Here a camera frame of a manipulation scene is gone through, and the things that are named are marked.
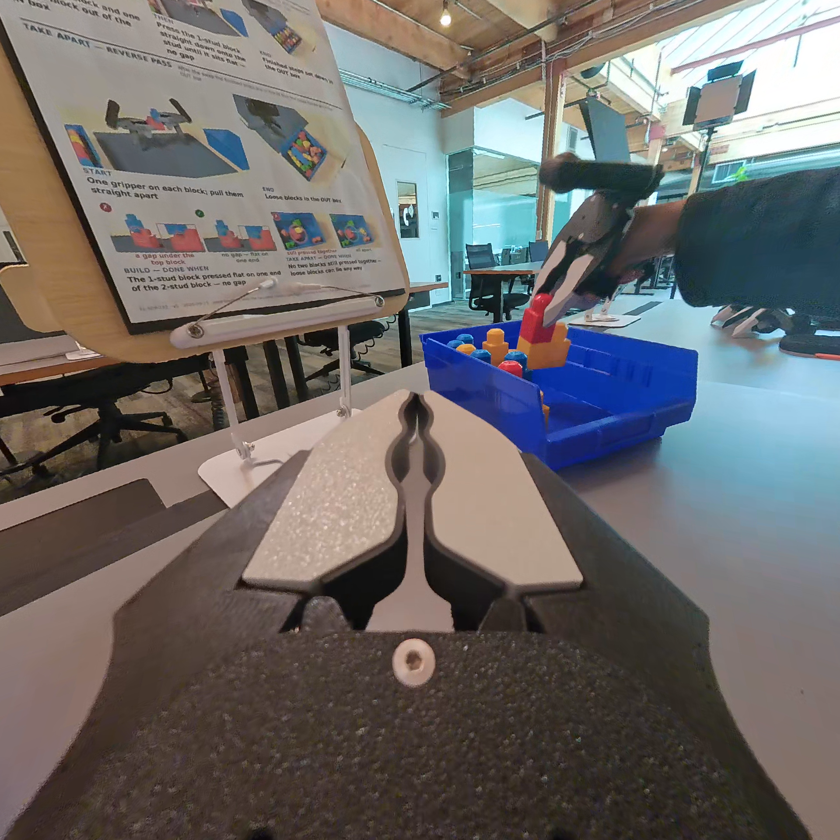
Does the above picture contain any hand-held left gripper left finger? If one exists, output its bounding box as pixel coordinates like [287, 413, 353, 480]
[241, 389, 421, 618]

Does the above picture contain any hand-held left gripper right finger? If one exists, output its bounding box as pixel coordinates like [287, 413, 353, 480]
[420, 392, 585, 618]

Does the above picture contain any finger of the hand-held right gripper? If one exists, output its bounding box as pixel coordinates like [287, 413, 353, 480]
[532, 252, 572, 303]
[550, 262, 595, 326]

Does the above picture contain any yellow mega block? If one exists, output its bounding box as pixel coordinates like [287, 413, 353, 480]
[517, 323, 572, 371]

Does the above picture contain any pile of assorted building blocks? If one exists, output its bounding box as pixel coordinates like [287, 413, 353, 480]
[446, 327, 552, 421]

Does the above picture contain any blue plastic bin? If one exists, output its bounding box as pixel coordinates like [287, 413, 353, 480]
[420, 323, 698, 470]

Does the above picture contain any person's right forearm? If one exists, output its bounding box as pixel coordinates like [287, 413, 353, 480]
[675, 167, 840, 311]

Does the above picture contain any person's right hand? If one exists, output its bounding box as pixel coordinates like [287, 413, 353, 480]
[620, 200, 685, 273]

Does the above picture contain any long wooden desk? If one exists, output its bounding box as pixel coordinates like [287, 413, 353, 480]
[462, 261, 546, 309]

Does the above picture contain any black office chair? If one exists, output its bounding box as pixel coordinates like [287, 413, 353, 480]
[467, 243, 531, 324]
[0, 384, 188, 480]
[298, 319, 388, 376]

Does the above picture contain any LED panel light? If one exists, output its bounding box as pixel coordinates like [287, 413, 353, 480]
[682, 61, 757, 191]

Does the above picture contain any black and white tool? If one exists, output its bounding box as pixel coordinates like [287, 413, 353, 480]
[712, 303, 818, 339]

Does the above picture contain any black pad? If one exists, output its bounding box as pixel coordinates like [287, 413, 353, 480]
[780, 333, 840, 358]

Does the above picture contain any wooden top desk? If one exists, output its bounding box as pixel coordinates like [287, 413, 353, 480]
[0, 333, 122, 460]

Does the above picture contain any wooden support post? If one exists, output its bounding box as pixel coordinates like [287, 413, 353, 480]
[538, 59, 567, 242]

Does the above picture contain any black desk cable strip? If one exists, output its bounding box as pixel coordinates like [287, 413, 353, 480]
[0, 478, 231, 618]

